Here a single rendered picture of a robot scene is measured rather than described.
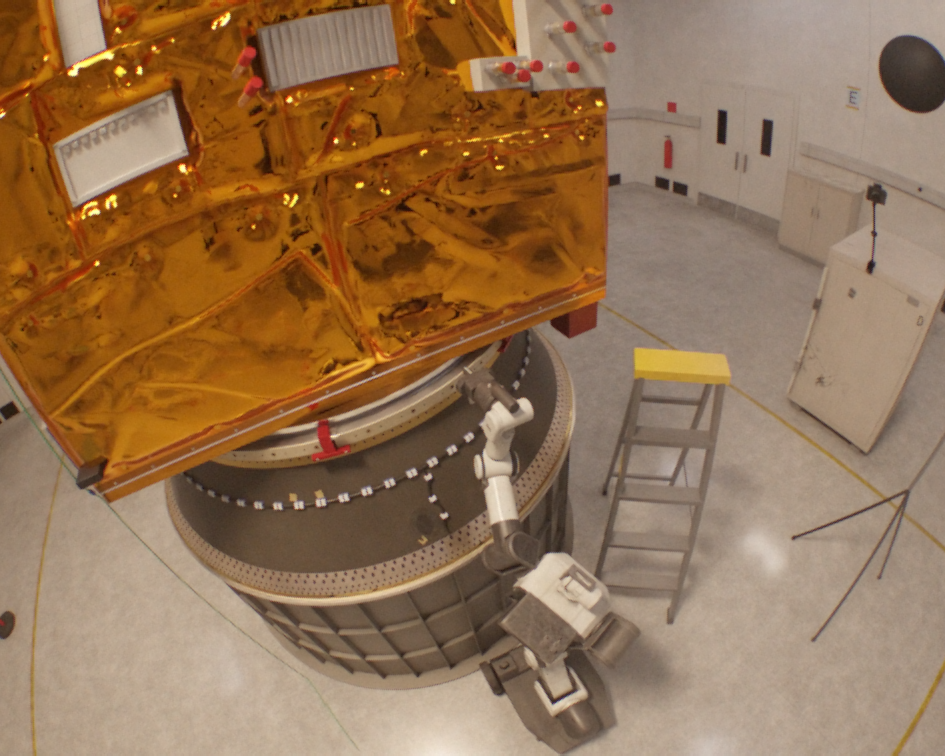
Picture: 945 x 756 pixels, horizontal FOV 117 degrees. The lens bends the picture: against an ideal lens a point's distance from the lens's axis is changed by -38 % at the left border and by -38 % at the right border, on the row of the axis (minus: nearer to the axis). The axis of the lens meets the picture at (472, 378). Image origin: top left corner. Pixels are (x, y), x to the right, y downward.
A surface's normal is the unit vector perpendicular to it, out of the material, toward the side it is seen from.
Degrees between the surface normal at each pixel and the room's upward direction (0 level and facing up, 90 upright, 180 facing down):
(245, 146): 87
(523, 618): 23
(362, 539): 62
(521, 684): 0
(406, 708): 0
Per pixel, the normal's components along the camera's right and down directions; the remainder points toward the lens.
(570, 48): 0.47, 0.51
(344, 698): -0.11, -0.78
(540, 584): 0.05, -0.51
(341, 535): 0.13, 0.15
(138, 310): 0.40, 0.31
